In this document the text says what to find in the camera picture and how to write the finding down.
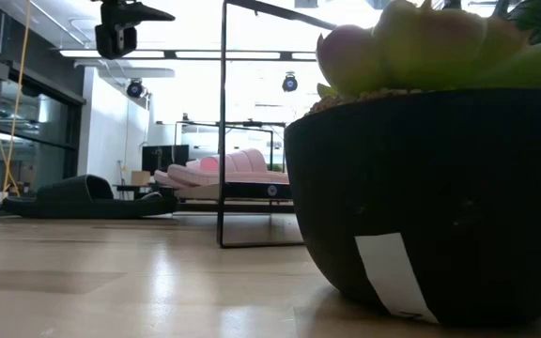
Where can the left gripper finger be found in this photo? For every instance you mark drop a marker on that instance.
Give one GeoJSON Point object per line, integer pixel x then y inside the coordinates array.
{"type": "Point", "coordinates": [150, 13]}

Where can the black slide sandal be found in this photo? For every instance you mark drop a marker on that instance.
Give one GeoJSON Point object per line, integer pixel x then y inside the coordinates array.
{"type": "Point", "coordinates": [87, 206]}

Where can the round black ceiling spotlight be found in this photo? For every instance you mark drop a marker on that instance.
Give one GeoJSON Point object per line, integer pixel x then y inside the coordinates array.
{"type": "Point", "coordinates": [134, 88]}
{"type": "Point", "coordinates": [289, 83]}

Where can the cardboard box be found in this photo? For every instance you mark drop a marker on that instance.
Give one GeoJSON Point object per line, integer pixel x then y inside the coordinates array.
{"type": "Point", "coordinates": [140, 178]}

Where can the succulent plant in black bowl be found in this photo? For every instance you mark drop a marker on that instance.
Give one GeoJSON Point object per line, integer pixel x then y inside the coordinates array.
{"type": "Point", "coordinates": [439, 188]}

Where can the wooden shelf with black frame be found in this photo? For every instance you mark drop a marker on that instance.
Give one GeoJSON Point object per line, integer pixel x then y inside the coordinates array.
{"type": "Point", "coordinates": [251, 190]}

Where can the black metal table frame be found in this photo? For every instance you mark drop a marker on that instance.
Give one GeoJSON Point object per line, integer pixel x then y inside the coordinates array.
{"type": "Point", "coordinates": [251, 206]}

